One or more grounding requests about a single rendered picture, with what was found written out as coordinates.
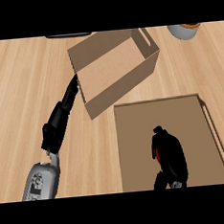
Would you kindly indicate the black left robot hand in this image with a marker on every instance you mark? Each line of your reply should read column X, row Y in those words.
column 57, row 122

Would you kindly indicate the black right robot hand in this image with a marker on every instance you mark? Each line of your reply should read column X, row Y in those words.
column 172, row 156

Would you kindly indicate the red tomato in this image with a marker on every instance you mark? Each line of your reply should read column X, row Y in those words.
column 157, row 154

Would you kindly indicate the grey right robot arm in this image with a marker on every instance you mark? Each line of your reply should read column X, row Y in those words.
column 176, row 184

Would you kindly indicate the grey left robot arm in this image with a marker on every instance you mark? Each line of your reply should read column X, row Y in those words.
column 40, row 182

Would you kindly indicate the brown wooden tray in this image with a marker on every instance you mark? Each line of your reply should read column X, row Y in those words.
column 170, row 137

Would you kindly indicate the open cardboard box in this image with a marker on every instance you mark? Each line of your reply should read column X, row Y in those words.
column 113, row 69

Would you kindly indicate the dark flat object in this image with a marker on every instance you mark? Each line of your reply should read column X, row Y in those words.
column 68, row 35

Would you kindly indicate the grey pot with orange contents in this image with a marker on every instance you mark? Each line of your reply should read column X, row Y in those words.
column 183, row 30

